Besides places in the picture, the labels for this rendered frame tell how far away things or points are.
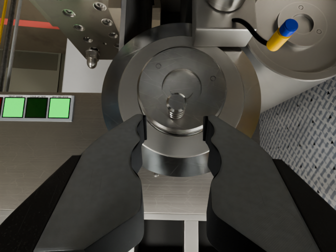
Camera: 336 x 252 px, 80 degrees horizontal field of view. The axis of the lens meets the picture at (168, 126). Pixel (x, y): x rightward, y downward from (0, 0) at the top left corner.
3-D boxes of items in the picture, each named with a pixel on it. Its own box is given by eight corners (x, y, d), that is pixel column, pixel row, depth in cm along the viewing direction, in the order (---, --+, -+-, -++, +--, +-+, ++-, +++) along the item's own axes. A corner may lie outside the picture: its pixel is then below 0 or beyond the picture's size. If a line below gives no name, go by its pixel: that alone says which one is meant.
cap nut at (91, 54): (97, 49, 53) (95, 65, 52) (101, 56, 56) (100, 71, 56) (83, 49, 53) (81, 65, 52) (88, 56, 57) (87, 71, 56)
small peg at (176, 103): (188, 94, 14) (184, 113, 13) (185, 104, 16) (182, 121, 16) (168, 90, 14) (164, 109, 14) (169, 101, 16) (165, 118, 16)
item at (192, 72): (235, 55, 17) (217, 142, 16) (228, 66, 19) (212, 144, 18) (149, 36, 17) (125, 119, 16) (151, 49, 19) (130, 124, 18)
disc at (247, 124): (254, 19, 20) (269, 175, 17) (252, 22, 20) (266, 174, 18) (103, 24, 20) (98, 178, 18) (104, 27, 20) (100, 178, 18)
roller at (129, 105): (239, 33, 19) (250, 156, 17) (200, 104, 45) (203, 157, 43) (118, 37, 19) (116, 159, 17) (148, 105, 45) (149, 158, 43)
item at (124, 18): (131, -93, 23) (123, 56, 20) (151, 32, 47) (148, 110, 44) (127, -93, 23) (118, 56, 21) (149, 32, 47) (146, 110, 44)
